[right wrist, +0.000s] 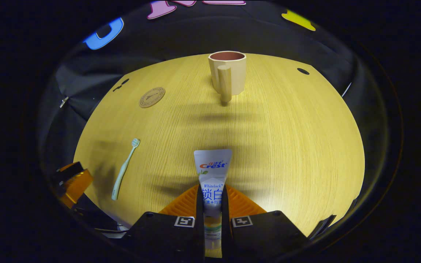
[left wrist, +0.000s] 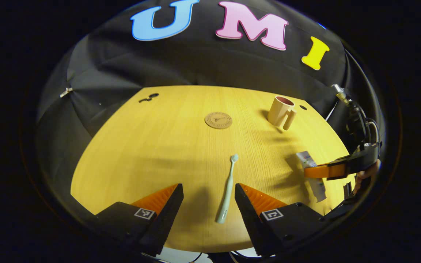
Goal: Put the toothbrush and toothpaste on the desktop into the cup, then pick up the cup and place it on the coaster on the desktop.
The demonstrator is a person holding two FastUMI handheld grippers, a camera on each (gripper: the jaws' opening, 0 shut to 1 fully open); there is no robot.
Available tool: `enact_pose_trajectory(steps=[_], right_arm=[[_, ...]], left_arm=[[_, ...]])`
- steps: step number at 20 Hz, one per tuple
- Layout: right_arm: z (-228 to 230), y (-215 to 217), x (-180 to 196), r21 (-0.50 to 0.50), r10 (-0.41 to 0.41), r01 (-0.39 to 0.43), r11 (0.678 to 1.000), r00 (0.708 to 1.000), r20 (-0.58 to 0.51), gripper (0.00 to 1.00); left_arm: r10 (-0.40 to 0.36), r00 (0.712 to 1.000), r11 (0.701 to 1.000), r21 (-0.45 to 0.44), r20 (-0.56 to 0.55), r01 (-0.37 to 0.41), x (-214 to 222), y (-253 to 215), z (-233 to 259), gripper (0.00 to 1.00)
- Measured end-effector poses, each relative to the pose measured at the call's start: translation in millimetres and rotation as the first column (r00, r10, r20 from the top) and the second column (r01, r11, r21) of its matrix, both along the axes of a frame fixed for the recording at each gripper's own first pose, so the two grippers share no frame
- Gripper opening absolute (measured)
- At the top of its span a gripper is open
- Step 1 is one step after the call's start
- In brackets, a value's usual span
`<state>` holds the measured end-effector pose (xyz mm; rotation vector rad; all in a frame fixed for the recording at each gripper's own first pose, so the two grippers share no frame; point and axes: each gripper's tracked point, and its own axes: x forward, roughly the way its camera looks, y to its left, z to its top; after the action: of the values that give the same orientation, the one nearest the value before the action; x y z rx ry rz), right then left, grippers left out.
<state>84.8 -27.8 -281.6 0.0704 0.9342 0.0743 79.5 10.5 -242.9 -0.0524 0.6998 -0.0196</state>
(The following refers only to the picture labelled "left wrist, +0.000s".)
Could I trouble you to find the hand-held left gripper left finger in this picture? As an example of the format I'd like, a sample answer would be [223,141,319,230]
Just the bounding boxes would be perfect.
[94,183,185,257]

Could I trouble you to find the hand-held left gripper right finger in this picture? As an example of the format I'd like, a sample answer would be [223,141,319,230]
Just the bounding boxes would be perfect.
[235,183,323,257]

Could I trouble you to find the white toothpaste tube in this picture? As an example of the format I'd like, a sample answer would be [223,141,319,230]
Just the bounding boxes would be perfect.
[296,151,327,202]

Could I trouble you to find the pale green toothbrush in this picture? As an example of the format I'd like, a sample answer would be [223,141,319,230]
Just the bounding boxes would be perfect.
[216,154,239,224]

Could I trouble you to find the beige cup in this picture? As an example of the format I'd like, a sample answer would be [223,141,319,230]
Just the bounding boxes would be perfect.
[268,96,297,131]

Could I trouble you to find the round brown coaster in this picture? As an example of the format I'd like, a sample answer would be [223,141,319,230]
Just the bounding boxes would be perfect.
[205,112,233,129]

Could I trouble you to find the black backdrop cloth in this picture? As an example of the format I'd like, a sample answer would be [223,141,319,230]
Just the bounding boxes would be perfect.
[35,0,386,227]

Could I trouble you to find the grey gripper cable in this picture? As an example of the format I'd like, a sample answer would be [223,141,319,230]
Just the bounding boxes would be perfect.
[364,118,380,144]

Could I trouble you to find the white cable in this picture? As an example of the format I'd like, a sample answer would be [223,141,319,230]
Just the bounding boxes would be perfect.
[325,100,340,122]

